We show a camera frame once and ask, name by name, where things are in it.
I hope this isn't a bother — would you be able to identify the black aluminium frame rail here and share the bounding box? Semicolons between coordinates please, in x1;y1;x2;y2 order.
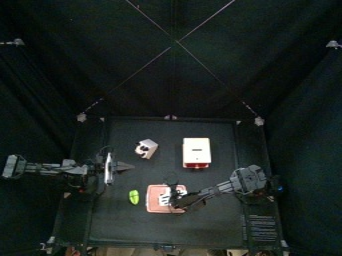
103;115;239;123

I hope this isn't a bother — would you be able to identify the green toy vegetable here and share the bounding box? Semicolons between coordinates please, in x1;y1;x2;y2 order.
128;189;140;206

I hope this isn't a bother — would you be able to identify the white patterned toy item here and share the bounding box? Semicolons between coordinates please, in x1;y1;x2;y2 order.
158;186;188;207

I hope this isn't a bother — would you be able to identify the silver cloth clamp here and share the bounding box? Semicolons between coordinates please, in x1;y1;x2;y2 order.
325;39;342;50
0;37;27;47

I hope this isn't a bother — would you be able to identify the white toy knife block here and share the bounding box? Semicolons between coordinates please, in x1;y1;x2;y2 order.
134;138;160;160

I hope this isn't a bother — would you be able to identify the white box with red base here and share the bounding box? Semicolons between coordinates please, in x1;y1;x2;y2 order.
180;137;214;170

